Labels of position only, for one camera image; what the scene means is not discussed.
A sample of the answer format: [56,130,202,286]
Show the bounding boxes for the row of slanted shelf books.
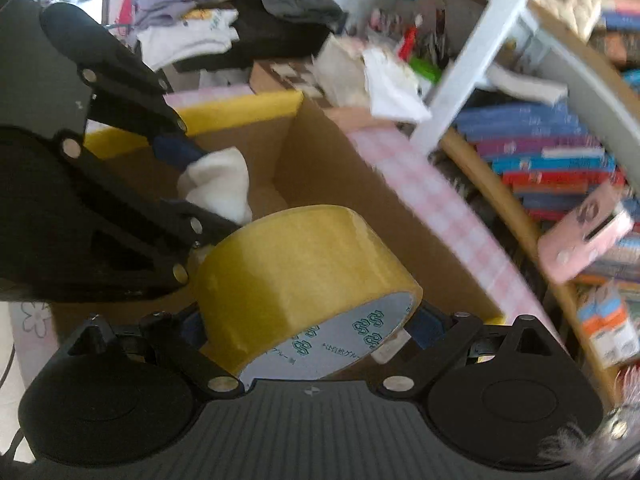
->
[597,0,640,68]

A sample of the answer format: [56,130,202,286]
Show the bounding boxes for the row of colourful books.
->
[452,102,631,223]

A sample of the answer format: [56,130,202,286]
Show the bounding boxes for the white soft cloth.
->
[177,147,253,226]

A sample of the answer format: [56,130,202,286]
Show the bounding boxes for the black cloth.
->
[175,0,331,73]

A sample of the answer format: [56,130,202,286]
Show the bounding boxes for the white bookshelf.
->
[330,0,640,411]

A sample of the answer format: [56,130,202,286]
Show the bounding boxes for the grey fuzzy clothing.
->
[537,405,640,480]

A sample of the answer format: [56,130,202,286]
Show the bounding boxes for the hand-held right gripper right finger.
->
[372,305,563,401]

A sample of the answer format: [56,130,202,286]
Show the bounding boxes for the cream cloth bag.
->
[315,35,371,108]

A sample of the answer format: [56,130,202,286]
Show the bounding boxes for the yellow tape roll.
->
[194,205,425,381]

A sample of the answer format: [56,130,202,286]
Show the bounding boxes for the bunch of pens in holders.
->
[367,7,453,68]

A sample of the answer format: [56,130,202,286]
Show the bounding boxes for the white crumpled cloths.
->
[362,47,433,123]

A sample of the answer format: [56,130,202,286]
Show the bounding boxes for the pink cylindrical device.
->
[537,180,636,283]

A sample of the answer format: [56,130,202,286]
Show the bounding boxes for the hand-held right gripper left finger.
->
[62,312,246,401]

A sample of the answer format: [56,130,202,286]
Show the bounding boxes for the white printed t-shirt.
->
[137,7,241,71]

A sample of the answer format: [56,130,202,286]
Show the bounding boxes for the checkered wooden box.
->
[250,57,326,101]

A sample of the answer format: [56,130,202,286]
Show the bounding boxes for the grey garment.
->
[260,0,348,31]

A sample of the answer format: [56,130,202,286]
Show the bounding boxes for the yellow cardboard box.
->
[50,91,506,383]

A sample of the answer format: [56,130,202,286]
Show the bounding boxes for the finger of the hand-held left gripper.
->
[55,129,242,288]
[39,1,207,170]

